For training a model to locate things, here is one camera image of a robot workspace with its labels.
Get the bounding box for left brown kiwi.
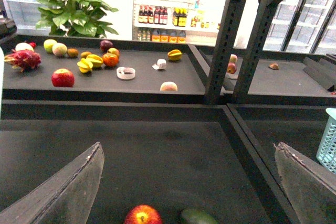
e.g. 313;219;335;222
67;48;79;58

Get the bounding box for green avocado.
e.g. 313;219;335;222
179;208;218;224

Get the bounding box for red green mango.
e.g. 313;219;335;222
107;47;120;57

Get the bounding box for right brown kiwi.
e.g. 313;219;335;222
80;51;91;58

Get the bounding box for black metal rack post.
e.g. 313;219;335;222
204;0;336;105

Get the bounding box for brown kiwi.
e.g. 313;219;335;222
67;48;79;58
80;51;91;58

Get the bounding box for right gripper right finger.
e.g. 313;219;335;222
275;142;335;223

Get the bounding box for white condiment wall shelf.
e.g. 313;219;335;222
132;0;225;46

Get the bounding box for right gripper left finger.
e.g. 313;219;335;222
1;142;104;223

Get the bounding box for pink peach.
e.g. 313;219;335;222
160;81;178;91

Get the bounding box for red apple behind post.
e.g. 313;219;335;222
226;62;237;74

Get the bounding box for brown half fruit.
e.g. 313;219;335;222
269;62;279;70

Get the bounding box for red yellow apple near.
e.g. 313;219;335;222
124;205;163;224

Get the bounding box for glass door refrigerator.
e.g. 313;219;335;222
264;0;335;55

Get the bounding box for red chili pepper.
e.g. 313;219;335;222
26;42;36;49

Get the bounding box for flat white tape ring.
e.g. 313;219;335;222
116;67;137;80

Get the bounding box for green apple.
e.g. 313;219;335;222
44;39;57;54

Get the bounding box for large red apple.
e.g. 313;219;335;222
51;68;75;88

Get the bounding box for front yellow starfruit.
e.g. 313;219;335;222
77;58;93;73

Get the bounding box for far yellow starfruit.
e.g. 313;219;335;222
167;49;182;61

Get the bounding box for yellow starfruit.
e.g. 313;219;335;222
167;49;182;61
86;54;103;68
77;58;93;73

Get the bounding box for rear yellow starfruit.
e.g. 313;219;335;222
86;54;103;68

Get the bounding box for green potted plant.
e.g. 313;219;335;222
36;0;119;38

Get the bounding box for pink dragon fruit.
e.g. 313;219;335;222
4;49;41;72

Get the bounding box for pale peach behind post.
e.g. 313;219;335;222
229;54;238;63

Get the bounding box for dark purple fruit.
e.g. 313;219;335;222
100;40;113;52

